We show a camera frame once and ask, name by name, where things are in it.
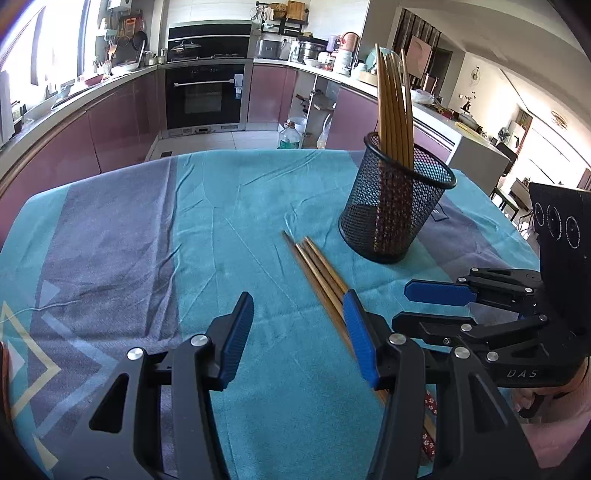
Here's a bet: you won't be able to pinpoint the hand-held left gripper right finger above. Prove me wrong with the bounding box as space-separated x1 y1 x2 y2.
342 289 539 480

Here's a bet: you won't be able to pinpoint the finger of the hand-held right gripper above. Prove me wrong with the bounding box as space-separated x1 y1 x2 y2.
392 302 552 365
404 267 546 308

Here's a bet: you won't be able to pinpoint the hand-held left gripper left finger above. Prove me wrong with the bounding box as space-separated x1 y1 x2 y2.
51 291 256 480

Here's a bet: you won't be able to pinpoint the floral-tipped wooden chopstick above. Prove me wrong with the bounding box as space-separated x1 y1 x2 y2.
304 236 438 416
283 231 393 409
294 243 437 462

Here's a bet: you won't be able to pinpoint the black mesh holder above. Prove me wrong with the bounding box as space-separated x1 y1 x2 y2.
338 131 458 265

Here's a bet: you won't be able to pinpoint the bunch of wooden chopsticks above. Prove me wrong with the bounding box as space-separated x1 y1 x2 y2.
374 43 416 254

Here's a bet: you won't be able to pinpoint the person's right hand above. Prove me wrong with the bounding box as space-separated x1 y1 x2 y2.
566 360 591 403

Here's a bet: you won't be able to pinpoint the teal grey printed tablecloth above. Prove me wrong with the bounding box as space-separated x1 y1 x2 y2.
0 150 543 480

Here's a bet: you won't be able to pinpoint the dark dining chair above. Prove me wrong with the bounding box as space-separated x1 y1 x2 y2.
495 142 519 178

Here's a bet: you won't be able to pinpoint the pink clothing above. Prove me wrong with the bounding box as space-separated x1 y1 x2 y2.
517 388 589 469

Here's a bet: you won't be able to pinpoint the cooking oil bottle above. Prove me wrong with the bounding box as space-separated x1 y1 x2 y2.
277 119 303 150

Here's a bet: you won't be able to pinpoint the built-in black oven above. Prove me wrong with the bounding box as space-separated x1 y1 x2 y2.
164 60 254 132

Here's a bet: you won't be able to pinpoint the pink base cabinets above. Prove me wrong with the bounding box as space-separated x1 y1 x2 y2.
0 65 167 222
247 62 455 162

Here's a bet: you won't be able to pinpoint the steel pot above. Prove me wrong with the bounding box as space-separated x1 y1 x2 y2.
295 41 324 63

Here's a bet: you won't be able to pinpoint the black range hood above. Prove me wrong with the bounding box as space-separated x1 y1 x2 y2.
167 23 254 61

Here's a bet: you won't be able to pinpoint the white countertop oven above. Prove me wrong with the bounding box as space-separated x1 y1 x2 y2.
0 71 14 144

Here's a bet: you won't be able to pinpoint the kitchen window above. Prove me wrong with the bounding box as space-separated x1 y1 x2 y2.
0 0 93 88

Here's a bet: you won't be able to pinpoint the framed wall picture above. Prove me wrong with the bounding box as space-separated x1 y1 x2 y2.
409 34 439 79

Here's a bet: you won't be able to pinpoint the black wall rack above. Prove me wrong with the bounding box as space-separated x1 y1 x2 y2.
256 1 310 33

